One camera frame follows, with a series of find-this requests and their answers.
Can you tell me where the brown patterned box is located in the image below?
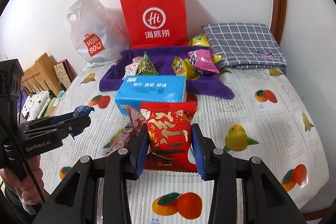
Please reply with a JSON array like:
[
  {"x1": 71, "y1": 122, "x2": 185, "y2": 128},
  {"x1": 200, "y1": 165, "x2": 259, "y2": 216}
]
[{"x1": 53, "y1": 59, "x2": 76, "y2": 90}]

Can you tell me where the pink snack bag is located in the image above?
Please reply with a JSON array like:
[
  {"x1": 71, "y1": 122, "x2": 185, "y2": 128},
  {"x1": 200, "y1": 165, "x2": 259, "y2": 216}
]
[{"x1": 188, "y1": 49, "x2": 219, "y2": 75}]

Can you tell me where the person's left hand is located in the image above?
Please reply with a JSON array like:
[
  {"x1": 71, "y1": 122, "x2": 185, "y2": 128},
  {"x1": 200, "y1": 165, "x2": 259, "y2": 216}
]
[{"x1": 1, "y1": 155, "x2": 44, "y2": 203}]

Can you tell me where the red gold snack packet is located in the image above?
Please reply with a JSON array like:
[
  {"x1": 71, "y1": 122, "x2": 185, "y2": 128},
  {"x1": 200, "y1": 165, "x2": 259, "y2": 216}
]
[{"x1": 140, "y1": 102, "x2": 197, "y2": 173}]

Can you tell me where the grey checked folded cloth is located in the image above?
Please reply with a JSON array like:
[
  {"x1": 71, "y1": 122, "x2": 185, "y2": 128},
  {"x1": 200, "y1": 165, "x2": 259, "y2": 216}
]
[{"x1": 202, "y1": 23, "x2": 287, "y2": 69}]

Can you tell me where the purple towel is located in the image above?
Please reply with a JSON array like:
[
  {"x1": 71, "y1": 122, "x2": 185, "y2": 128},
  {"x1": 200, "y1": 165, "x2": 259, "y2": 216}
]
[{"x1": 99, "y1": 46, "x2": 235, "y2": 100}]

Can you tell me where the red Haidilao paper bag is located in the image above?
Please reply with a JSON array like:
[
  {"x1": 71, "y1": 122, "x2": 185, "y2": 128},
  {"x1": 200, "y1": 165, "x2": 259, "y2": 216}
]
[{"x1": 120, "y1": 0, "x2": 189, "y2": 48}]

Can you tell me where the pink floral snack packet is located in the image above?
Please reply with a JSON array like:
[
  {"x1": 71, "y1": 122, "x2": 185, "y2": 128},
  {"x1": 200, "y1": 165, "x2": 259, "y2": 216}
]
[{"x1": 102, "y1": 124, "x2": 140, "y2": 156}]

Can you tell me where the white spotted plush toy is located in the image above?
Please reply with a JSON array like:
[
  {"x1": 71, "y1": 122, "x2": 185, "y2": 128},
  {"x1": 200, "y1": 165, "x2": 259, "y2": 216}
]
[{"x1": 21, "y1": 91, "x2": 51, "y2": 121}]

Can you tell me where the panda triangular snack bag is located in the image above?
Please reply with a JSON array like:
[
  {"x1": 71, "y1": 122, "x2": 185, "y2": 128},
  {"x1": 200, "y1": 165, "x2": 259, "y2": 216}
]
[{"x1": 126, "y1": 106, "x2": 145, "y2": 135}]

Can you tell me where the yellow green snack bag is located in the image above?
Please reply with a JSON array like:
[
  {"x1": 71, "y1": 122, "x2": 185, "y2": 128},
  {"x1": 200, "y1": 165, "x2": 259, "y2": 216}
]
[{"x1": 189, "y1": 34, "x2": 210, "y2": 47}]

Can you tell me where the purple plush item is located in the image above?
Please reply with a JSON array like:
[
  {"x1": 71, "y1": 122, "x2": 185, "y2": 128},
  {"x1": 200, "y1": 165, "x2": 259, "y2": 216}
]
[{"x1": 17, "y1": 86, "x2": 28, "y2": 122}]

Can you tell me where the yellow snack packet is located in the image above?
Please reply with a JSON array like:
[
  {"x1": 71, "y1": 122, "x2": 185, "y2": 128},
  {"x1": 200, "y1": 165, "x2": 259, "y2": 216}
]
[{"x1": 171, "y1": 56, "x2": 200, "y2": 81}]

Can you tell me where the green triangular snack bag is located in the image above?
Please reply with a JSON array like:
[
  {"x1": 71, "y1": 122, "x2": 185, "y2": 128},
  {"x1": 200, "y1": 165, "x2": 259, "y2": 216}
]
[{"x1": 137, "y1": 52, "x2": 159, "y2": 76}]

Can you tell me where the blue snack packet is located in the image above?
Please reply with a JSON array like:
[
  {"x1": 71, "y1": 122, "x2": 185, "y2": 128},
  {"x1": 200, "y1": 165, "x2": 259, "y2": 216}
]
[{"x1": 73, "y1": 105, "x2": 95, "y2": 117}]

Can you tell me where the fruit print tablecloth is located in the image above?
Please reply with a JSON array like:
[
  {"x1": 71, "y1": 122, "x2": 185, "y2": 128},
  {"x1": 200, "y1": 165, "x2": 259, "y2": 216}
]
[{"x1": 41, "y1": 67, "x2": 329, "y2": 223}]

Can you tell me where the blue tissue pack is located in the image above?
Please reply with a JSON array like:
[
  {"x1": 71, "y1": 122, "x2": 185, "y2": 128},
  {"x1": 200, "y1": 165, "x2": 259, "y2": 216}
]
[{"x1": 114, "y1": 75, "x2": 186, "y2": 115}]

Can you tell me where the white Miniso plastic bag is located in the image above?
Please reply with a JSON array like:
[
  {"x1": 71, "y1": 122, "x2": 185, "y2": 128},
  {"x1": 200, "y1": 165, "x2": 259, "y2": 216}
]
[{"x1": 64, "y1": 0, "x2": 129, "y2": 67}]

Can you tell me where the pink peach candy packet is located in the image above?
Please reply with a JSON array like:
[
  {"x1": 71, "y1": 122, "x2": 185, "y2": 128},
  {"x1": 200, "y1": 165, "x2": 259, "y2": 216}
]
[{"x1": 122, "y1": 56, "x2": 143, "y2": 79}]

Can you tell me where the wooden chair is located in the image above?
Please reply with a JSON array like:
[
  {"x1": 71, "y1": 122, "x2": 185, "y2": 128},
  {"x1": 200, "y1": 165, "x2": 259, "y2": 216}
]
[{"x1": 21, "y1": 53, "x2": 62, "y2": 95}]

